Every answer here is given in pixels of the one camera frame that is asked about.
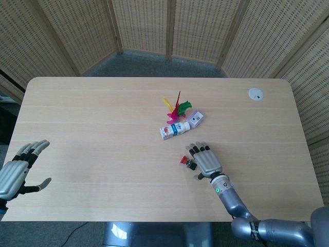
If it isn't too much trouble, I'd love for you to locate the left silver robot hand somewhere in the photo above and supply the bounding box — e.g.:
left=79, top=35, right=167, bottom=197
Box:
left=0, top=139, right=52, bottom=202

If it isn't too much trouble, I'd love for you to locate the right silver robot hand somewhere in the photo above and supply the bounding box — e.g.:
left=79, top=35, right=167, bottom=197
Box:
left=185, top=141, right=223, bottom=180

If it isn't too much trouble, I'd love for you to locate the red and black button switch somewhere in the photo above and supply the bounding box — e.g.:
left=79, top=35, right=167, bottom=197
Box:
left=179, top=155, right=197, bottom=171

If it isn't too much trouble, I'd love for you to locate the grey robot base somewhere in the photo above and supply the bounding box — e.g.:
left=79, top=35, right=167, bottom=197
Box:
left=102, top=221, right=214, bottom=247

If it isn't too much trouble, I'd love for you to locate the small lavender box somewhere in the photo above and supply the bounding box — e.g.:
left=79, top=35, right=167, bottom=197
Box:
left=187, top=110, right=207, bottom=128

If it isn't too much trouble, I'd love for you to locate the white milk bottle blue label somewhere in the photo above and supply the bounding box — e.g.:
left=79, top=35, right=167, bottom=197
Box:
left=159, top=121, right=191, bottom=141

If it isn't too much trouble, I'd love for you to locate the colourful feather shuttlecock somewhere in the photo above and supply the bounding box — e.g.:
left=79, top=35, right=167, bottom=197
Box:
left=162, top=90, right=193, bottom=125

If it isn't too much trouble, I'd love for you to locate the woven bamboo folding screen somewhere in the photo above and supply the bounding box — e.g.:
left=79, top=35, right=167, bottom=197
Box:
left=0, top=0, right=329, bottom=204

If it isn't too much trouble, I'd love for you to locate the white round cable grommet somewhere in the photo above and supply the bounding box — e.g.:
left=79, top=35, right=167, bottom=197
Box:
left=248, top=87, right=264, bottom=101

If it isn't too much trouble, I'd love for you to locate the black cable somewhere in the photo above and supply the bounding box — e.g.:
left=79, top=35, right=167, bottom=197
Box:
left=55, top=221, right=89, bottom=247

